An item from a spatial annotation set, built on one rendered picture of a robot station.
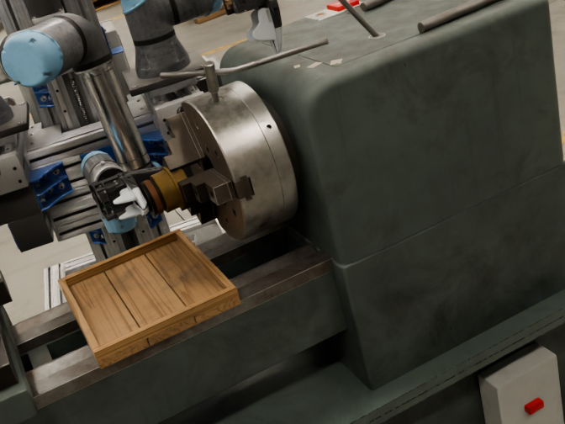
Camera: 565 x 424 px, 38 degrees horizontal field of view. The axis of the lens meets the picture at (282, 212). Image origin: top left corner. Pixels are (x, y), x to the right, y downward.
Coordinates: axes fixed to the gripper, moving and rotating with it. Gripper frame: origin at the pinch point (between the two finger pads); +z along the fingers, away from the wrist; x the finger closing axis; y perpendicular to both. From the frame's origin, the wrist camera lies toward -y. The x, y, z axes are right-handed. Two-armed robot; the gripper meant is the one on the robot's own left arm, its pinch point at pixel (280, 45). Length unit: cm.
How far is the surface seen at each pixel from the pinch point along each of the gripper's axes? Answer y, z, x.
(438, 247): -19, 52, 3
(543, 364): -37, 90, 3
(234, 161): 17.4, 17.4, 2.7
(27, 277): 62, 81, -257
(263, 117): 8.1, 11.9, 0.4
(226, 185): 20.0, 21.5, 0.9
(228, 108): 13.3, 8.1, -3.0
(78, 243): 33, 79, -271
